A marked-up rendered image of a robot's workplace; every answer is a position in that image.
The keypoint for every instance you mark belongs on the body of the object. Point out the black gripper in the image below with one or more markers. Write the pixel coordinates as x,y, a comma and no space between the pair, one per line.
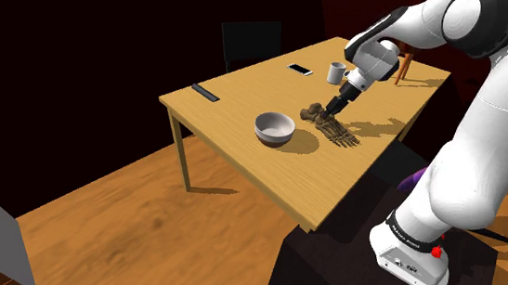
338,104

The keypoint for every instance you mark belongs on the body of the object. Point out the brown foot skeleton model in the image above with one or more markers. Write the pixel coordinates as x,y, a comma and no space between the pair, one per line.
332,126

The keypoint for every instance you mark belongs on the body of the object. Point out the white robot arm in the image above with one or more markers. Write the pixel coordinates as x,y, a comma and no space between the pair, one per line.
477,132

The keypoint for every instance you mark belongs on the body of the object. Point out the white mug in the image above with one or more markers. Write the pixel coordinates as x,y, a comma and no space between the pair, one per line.
335,73

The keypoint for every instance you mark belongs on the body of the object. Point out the white-edged smartphone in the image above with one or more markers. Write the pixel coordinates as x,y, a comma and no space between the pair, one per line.
299,69

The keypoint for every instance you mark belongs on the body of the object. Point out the white and brown bowl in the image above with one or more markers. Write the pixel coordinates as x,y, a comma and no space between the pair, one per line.
274,128

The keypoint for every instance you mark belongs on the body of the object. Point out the wooden table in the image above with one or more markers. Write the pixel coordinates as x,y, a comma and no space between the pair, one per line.
275,162

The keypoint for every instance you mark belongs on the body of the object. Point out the purple object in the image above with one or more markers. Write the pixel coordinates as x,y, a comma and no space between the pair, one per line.
411,180

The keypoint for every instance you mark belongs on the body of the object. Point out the black chair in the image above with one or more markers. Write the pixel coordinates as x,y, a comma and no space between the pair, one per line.
249,42

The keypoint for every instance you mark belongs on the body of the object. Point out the black remote control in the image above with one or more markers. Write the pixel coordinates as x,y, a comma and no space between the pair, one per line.
205,93

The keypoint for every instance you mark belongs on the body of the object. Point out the dark robot stand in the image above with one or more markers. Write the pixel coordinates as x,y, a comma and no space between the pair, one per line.
343,276

